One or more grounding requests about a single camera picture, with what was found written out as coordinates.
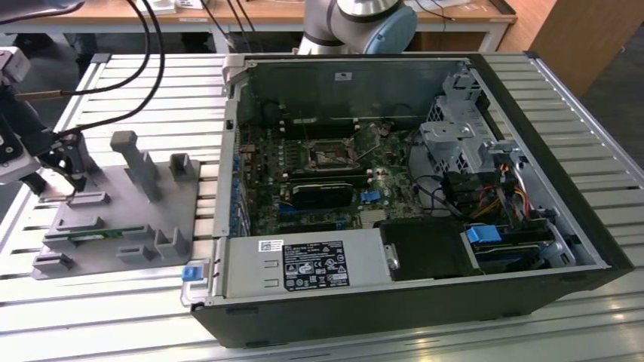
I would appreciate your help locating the blue disk carrier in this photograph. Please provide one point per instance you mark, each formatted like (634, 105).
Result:
(483, 237)

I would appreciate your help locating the green RAM stick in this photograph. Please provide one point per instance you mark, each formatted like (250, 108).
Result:
(95, 234)

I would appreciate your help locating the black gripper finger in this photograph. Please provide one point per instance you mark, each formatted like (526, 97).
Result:
(71, 158)
(37, 183)

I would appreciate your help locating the black graphics card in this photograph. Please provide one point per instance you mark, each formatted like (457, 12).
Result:
(322, 196)

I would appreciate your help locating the silver disk bay cage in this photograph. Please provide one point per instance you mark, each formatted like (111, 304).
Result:
(449, 151)

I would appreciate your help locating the grey parts rack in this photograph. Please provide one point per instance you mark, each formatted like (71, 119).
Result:
(126, 218)

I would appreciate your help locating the small silver heat sink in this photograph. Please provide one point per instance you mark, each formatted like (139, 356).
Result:
(375, 218)

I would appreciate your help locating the small blue board connector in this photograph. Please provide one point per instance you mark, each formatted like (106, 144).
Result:
(371, 196)

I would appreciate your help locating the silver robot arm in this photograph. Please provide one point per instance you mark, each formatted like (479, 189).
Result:
(353, 22)

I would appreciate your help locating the CPU socket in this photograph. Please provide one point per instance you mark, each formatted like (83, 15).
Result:
(335, 156)

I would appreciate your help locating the grey camera box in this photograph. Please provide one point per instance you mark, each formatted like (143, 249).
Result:
(13, 64)

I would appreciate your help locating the silver square CPU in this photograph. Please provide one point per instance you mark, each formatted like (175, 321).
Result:
(59, 186)

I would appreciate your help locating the white camera box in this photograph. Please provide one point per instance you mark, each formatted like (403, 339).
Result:
(15, 166)

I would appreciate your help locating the blue case latch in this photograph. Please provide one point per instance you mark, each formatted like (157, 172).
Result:
(195, 274)

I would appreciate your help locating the black flat drive box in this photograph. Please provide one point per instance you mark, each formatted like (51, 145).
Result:
(427, 249)

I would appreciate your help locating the silver labelled power supply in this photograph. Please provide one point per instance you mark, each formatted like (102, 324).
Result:
(251, 271)

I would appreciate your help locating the long wooden desk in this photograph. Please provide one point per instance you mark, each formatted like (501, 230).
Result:
(101, 18)

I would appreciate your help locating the RAM slot with white clips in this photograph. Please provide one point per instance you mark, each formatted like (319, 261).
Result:
(327, 175)
(322, 129)
(327, 182)
(322, 120)

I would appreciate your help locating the wooden cabinet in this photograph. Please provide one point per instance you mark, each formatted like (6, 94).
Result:
(579, 37)

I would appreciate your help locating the black open PC case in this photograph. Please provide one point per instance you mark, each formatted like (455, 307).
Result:
(353, 324)

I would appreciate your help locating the green motherboard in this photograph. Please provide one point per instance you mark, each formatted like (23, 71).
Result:
(398, 177)

